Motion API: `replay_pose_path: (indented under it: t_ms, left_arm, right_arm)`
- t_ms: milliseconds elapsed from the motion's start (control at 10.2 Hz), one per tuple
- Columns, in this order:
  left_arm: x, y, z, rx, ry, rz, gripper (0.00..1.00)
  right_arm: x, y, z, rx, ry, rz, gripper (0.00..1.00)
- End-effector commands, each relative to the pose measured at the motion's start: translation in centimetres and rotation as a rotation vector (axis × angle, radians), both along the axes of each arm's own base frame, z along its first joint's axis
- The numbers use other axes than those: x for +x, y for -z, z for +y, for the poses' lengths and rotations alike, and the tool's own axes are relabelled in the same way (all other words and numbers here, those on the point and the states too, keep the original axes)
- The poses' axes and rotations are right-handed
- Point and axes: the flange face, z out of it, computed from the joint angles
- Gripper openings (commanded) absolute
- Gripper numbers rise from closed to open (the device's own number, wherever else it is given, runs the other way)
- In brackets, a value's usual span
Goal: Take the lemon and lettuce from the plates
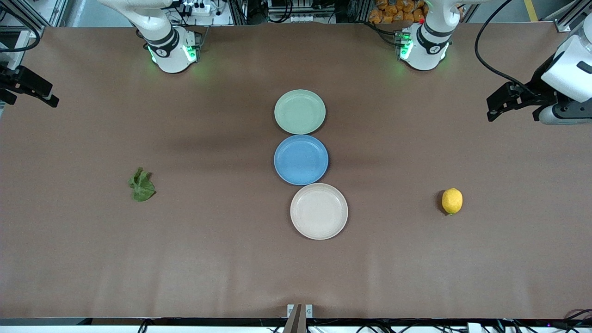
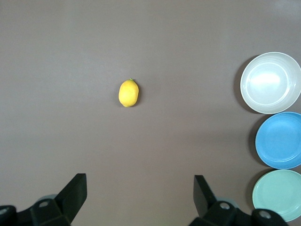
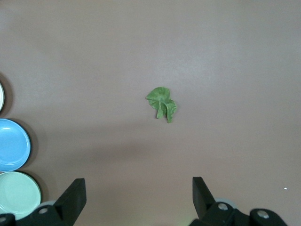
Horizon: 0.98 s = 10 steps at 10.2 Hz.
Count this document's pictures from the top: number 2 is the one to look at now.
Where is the blue round plate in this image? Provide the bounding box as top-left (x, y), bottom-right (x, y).
top-left (255, 112), bottom-right (301, 170)

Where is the yellow lemon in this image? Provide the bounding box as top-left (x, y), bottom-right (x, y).
top-left (118, 78), bottom-right (140, 108)

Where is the mint green round plate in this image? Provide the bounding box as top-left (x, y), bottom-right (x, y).
top-left (252, 169), bottom-right (301, 222)

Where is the off-white round plate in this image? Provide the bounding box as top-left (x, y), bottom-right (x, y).
top-left (240, 51), bottom-right (301, 115)

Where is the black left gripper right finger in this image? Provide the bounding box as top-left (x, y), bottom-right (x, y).
top-left (189, 175), bottom-right (289, 226)

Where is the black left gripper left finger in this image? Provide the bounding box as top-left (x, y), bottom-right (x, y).
top-left (0, 173), bottom-right (87, 226)

